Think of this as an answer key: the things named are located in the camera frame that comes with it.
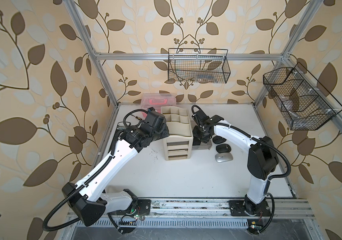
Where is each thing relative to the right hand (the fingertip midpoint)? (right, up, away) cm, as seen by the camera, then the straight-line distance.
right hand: (194, 138), depth 90 cm
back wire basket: (+4, +47, +6) cm, 47 cm away
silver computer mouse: (+19, -12, +1) cm, 22 cm away
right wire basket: (+53, +19, -17) cm, 58 cm away
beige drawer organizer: (-10, -3, -11) cm, 15 cm away
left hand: (-17, +7, -18) cm, 25 cm away
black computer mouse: (+19, -7, +4) cm, 20 cm away
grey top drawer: (+5, -4, -4) cm, 8 cm away
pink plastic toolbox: (-26, +25, +19) cm, 41 cm away
